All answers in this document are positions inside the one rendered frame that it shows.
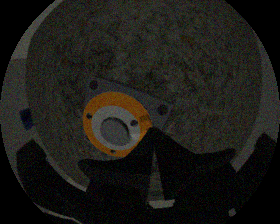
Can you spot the orange round plate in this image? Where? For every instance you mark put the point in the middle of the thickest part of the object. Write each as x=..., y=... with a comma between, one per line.
x=118, y=105

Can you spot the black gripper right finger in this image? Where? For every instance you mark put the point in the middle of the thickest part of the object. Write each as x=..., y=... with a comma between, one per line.
x=178, y=166

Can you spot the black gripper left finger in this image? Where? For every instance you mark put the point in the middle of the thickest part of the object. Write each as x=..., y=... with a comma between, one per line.
x=133, y=171

